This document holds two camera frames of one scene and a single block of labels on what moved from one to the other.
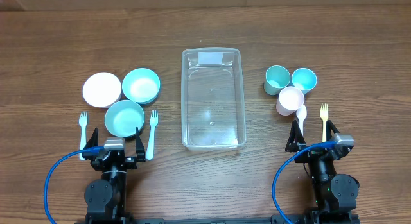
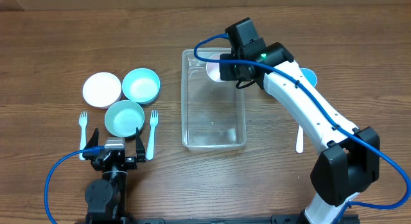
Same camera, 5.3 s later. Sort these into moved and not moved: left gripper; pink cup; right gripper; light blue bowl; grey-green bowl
Moved: pink cup; right gripper
Not moved: light blue bowl; grey-green bowl; left gripper
